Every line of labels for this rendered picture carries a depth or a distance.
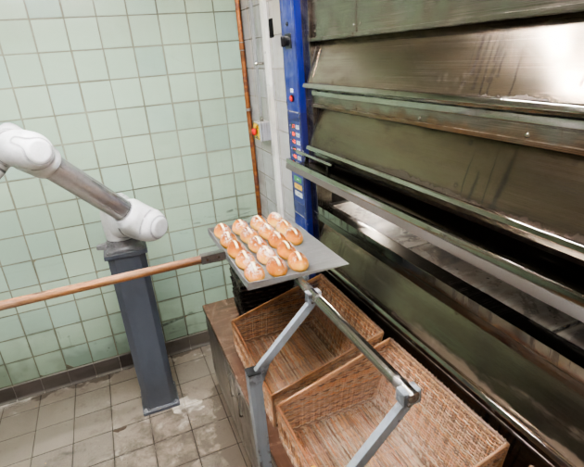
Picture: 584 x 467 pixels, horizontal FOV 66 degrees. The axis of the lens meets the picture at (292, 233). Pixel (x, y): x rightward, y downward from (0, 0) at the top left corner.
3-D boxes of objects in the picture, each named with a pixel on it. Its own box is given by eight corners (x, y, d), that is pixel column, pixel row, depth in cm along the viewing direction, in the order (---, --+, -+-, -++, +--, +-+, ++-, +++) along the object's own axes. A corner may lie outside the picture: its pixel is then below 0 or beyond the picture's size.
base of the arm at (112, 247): (97, 245, 232) (95, 235, 229) (141, 236, 239) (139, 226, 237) (97, 258, 216) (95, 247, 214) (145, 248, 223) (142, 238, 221)
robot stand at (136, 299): (141, 394, 271) (103, 243, 233) (175, 383, 278) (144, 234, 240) (144, 417, 253) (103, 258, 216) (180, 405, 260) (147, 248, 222)
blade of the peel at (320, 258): (248, 290, 140) (247, 283, 139) (208, 233, 187) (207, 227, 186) (349, 264, 152) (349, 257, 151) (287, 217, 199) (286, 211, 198)
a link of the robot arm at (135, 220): (149, 213, 225) (180, 220, 213) (135, 242, 221) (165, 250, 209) (5, 119, 164) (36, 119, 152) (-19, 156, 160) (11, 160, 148)
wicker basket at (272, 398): (324, 320, 228) (322, 271, 218) (387, 388, 179) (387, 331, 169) (233, 347, 212) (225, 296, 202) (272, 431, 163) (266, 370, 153)
